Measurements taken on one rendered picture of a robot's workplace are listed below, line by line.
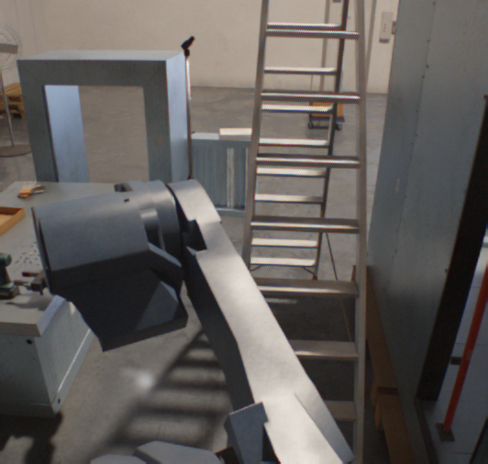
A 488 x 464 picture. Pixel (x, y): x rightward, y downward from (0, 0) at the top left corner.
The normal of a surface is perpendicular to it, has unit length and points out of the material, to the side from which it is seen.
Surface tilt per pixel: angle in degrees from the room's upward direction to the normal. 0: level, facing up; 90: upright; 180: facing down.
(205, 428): 0
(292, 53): 90
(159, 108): 90
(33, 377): 90
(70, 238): 45
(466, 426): 0
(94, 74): 90
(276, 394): 8
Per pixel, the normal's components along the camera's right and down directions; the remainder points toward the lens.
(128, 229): 0.34, -0.35
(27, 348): -0.04, 0.44
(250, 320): 0.20, -0.68
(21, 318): 0.01, -0.90
